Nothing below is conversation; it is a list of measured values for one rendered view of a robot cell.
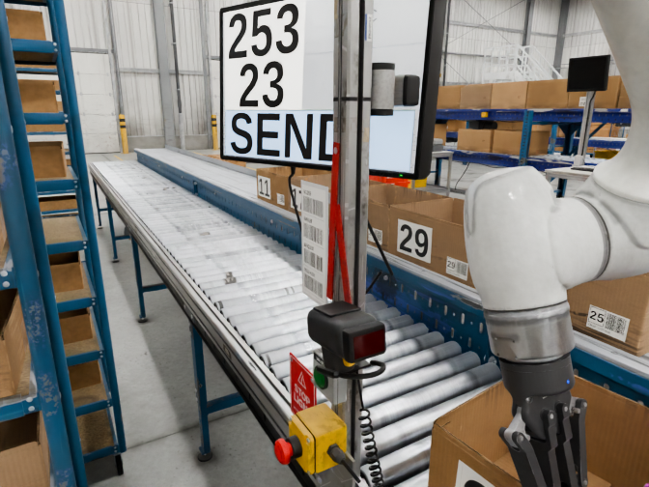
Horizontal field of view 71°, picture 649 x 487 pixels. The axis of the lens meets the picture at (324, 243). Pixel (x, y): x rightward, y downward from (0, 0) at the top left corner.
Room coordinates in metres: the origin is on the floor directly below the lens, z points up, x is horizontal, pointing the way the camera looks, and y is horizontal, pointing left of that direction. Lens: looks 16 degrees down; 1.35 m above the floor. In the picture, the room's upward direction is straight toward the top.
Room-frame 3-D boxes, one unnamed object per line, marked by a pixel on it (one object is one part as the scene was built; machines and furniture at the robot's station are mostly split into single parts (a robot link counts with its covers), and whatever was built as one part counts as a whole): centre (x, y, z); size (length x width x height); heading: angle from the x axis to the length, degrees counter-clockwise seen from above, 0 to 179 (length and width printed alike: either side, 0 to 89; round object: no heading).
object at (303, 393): (0.70, 0.02, 0.85); 0.16 x 0.01 x 0.13; 30
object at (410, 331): (1.12, -0.08, 0.72); 0.52 x 0.05 x 0.05; 120
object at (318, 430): (0.60, 0.00, 0.84); 0.15 x 0.09 x 0.07; 30
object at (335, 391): (0.64, -0.01, 0.95); 0.07 x 0.03 x 0.07; 30
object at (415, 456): (0.78, -0.28, 0.72); 0.52 x 0.05 x 0.05; 120
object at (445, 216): (1.41, -0.44, 0.96); 0.39 x 0.29 x 0.17; 30
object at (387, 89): (0.80, -0.04, 1.40); 0.28 x 0.11 x 0.11; 30
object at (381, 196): (1.74, -0.24, 0.96); 0.39 x 0.29 x 0.17; 30
